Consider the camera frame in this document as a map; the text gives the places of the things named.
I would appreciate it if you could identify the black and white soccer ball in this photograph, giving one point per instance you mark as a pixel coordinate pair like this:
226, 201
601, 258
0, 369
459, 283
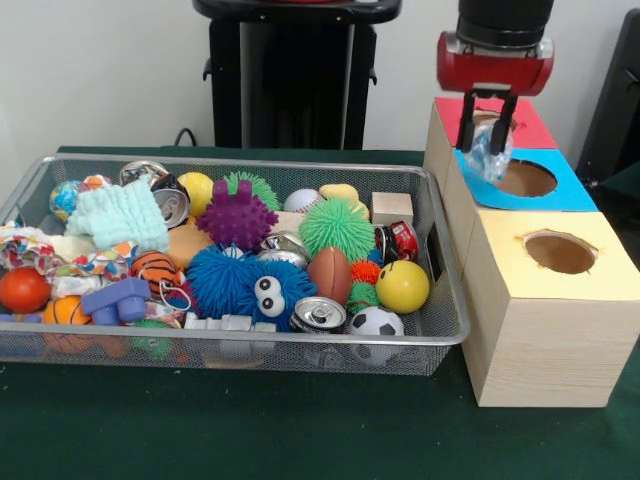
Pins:
376, 324

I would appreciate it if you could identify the black chair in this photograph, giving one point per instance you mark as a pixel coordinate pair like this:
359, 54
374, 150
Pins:
620, 100

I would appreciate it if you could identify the colourful globe ball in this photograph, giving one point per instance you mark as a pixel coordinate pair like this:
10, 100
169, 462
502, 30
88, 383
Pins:
62, 197

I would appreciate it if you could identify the crushed bottle with colourful label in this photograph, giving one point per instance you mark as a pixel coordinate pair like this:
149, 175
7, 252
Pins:
485, 157

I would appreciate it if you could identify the blue puffer ball with eyes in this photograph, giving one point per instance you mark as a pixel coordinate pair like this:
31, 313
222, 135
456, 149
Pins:
225, 282

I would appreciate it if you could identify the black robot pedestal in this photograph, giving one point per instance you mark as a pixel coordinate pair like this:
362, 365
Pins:
300, 75

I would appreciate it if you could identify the silver drink can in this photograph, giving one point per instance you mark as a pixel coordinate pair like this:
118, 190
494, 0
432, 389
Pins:
318, 315

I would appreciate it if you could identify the brown toy football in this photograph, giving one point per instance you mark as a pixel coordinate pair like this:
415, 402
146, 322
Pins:
330, 275

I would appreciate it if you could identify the mint knitted cloth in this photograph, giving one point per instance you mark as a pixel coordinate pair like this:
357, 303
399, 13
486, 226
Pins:
117, 215

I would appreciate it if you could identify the green puffer ball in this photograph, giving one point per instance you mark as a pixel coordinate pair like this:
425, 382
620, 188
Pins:
337, 227

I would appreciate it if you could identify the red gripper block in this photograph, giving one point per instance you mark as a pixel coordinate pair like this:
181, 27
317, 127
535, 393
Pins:
495, 72

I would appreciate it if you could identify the purple spiky ball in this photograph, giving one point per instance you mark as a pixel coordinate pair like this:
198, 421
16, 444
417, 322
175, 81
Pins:
235, 217

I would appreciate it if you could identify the yellow ball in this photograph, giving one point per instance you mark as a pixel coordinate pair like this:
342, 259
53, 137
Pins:
402, 287

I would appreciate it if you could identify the dark green table cloth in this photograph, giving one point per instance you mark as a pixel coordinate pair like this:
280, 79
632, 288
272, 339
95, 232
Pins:
627, 182
250, 430

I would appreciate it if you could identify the wooden box with three holes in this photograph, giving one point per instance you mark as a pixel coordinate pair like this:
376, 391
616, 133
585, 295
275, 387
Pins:
550, 350

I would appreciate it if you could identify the crushed red and black can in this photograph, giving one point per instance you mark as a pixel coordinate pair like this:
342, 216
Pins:
398, 240

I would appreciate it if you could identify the shallow mesh bin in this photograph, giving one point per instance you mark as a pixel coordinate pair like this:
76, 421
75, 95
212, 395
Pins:
300, 357

